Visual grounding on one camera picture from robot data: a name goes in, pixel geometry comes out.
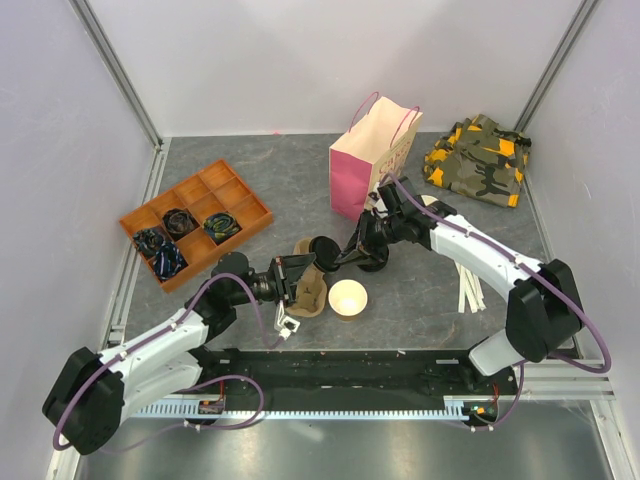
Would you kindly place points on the white wrapped straw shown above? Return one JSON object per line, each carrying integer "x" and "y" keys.
{"x": 479, "y": 293}
{"x": 466, "y": 296}

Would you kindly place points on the dark rolled tie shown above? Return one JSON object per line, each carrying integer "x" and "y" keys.
{"x": 148, "y": 241}

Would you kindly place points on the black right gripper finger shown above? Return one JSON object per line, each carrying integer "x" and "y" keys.
{"x": 351, "y": 254}
{"x": 363, "y": 261}

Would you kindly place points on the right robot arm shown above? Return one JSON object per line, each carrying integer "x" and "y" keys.
{"x": 542, "y": 298}

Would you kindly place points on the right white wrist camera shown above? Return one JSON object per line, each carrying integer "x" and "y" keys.
{"x": 374, "y": 199}

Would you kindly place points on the camouflage folded cloth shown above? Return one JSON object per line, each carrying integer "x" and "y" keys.
{"x": 480, "y": 159}

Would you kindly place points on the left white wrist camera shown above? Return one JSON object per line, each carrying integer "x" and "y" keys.
{"x": 283, "y": 323}

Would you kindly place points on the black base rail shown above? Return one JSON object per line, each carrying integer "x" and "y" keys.
{"x": 347, "y": 378}

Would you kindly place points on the stacked brown paper cups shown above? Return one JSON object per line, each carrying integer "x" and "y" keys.
{"x": 431, "y": 201}

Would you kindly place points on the black cup lid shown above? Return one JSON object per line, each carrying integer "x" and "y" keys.
{"x": 375, "y": 264}
{"x": 326, "y": 251}

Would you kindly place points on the white slotted cable duct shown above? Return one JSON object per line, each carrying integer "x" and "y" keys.
{"x": 450, "y": 408}

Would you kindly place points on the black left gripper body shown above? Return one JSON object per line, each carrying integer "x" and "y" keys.
{"x": 277, "y": 270}

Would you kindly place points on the orange compartment tray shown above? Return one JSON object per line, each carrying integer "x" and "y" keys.
{"x": 216, "y": 188}

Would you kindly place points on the brown pulp cup carrier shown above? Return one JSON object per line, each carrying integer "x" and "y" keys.
{"x": 309, "y": 306}

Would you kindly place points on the brown rolled tie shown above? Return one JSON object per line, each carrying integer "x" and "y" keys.
{"x": 178, "y": 223}

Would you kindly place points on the blue striped rolled tie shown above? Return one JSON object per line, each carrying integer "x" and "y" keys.
{"x": 168, "y": 261}

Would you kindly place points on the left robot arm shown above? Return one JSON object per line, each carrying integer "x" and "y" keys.
{"x": 96, "y": 392}

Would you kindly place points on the brown paper cup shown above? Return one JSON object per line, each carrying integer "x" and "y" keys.
{"x": 348, "y": 299}

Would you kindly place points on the pink and cream paper bag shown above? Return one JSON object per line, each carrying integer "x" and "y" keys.
{"x": 378, "y": 141}

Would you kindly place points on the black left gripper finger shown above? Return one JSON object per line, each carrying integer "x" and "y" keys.
{"x": 298, "y": 261}
{"x": 303, "y": 279}

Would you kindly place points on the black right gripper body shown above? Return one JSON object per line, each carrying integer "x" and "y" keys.
{"x": 373, "y": 235}

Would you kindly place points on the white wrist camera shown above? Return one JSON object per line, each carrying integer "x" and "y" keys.
{"x": 374, "y": 199}
{"x": 283, "y": 323}

